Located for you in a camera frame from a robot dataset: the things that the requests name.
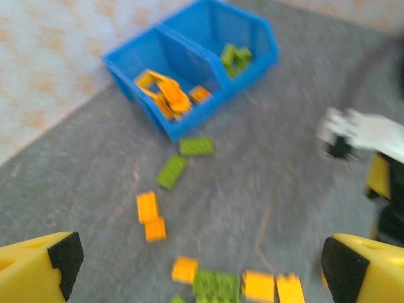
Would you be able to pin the small green lego brick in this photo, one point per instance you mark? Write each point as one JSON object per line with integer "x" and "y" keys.
{"x": 178, "y": 299}

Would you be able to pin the orange lego brick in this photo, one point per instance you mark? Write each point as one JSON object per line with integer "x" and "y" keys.
{"x": 200, "y": 94}
{"x": 155, "y": 229}
{"x": 290, "y": 288}
{"x": 147, "y": 207}
{"x": 258, "y": 286}
{"x": 185, "y": 270}

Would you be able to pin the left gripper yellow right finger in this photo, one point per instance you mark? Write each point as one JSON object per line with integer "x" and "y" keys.
{"x": 375, "y": 274}

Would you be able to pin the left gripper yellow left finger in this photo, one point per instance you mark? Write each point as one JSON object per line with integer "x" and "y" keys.
{"x": 28, "y": 274}

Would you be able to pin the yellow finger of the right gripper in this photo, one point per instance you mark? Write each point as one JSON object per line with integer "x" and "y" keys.
{"x": 378, "y": 176}

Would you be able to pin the large green lego brick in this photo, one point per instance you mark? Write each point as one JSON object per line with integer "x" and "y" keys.
{"x": 217, "y": 286}

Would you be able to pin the blue plastic bin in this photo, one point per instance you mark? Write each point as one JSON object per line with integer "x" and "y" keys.
{"x": 249, "y": 22}
{"x": 142, "y": 53}

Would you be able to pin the orange lego frame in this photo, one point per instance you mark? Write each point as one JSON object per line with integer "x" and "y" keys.
{"x": 167, "y": 94}

